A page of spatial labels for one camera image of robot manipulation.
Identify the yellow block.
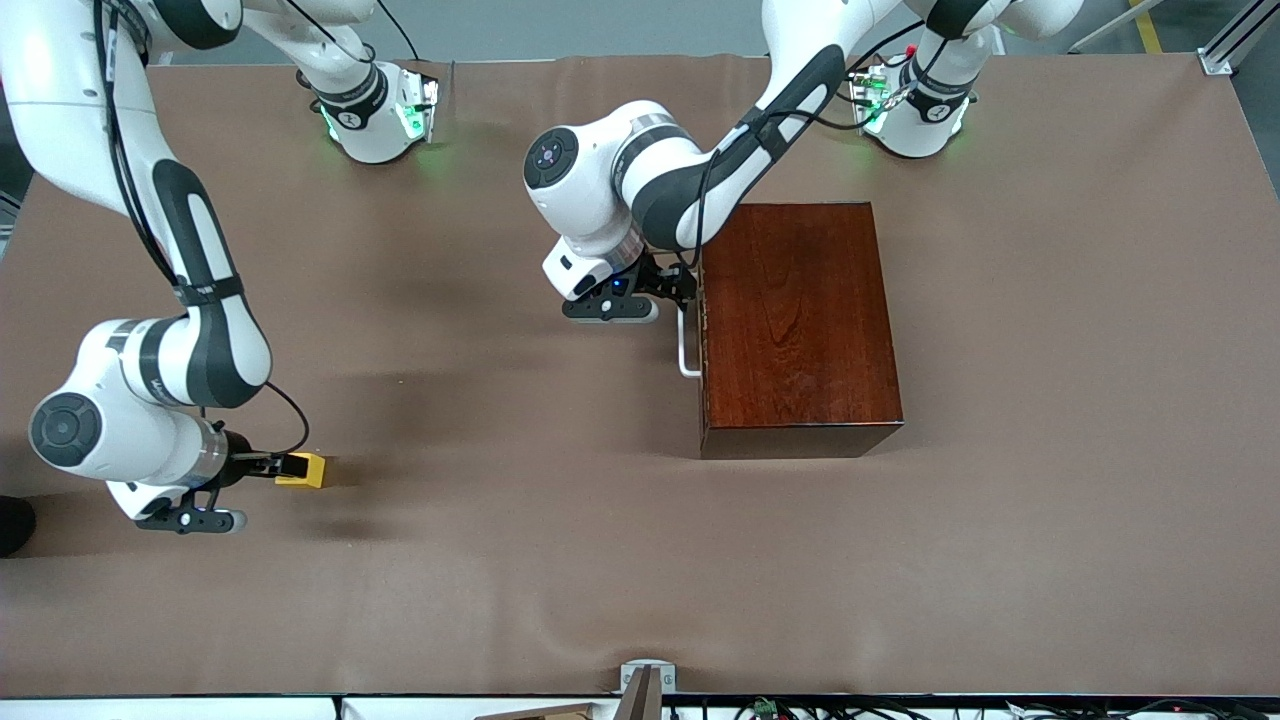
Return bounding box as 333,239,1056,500
275,452,327,489

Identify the grey metal bracket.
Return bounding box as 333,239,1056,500
620,660,676,693

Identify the tan camera post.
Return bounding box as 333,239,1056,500
615,666,663,720

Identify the arm base connector plate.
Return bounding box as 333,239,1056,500
848,68,893,136
395,72,441,144

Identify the white drawer handle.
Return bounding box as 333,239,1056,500
678,305,703,379

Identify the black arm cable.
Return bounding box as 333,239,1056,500
93,0,311,457
693,20,926,271

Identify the black round object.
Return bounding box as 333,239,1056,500
0,495,37,558

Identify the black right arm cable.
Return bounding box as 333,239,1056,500
93,0,311,457

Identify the aluminium frame profile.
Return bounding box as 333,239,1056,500
1198,0,1280,76

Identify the dark wooden drawer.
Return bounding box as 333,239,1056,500
697,265,711,456

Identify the dark red wooden cabinet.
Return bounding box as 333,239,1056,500
697,202,906,461

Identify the brown table mat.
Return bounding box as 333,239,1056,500
0,55,1280,698

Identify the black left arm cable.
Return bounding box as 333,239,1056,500
693,20,926,271

